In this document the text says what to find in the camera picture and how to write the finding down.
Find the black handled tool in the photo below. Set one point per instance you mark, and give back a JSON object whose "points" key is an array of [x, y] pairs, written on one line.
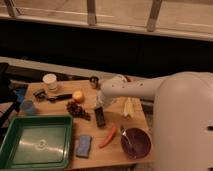
{"points": [[40, 95]]}

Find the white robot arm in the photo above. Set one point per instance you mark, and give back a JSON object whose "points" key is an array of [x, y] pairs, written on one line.
{"points": [[148, 89]]}

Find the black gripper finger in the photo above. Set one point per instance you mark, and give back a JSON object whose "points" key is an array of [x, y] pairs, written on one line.
{"points": [[100, 119]]}

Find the blue eraser sponge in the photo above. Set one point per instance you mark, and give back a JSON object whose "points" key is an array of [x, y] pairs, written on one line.
{"points": [[84, 146]]}

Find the purple bowl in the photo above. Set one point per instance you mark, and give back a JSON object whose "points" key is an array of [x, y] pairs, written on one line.
{"points": [[140, 141]]}

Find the bunch of dark grapes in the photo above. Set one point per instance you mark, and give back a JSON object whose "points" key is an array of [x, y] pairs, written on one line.
{"points": [[77, 111]]}

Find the white robot body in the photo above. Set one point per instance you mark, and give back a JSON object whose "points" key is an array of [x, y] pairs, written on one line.
{"points": [[183, 123]]}

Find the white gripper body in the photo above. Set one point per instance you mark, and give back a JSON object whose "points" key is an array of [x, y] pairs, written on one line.
{"points": [[103, 100]]}

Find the banana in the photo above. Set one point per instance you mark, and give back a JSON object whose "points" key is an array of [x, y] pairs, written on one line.
{"points": [[128, 108]]}

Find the red chili pepper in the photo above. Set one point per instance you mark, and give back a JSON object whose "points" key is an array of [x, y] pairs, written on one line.
{"points": [[108, 138]]}

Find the green plastic tray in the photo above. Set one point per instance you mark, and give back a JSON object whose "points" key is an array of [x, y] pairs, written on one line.
{"points": [[37, 143]]}

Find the metal spoon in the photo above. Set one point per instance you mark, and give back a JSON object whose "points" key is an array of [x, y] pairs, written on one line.
{"points": [[123, 132]]}

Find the blue plastic cup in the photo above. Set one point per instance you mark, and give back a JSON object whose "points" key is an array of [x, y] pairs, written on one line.
{"points": [[27, 106]]}

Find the small metal cup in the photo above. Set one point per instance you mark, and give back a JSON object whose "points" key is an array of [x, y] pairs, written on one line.
{"points": [[94, 82]]}

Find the white cup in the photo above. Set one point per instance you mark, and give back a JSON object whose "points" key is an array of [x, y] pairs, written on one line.
{"points": [[50, 80]]}

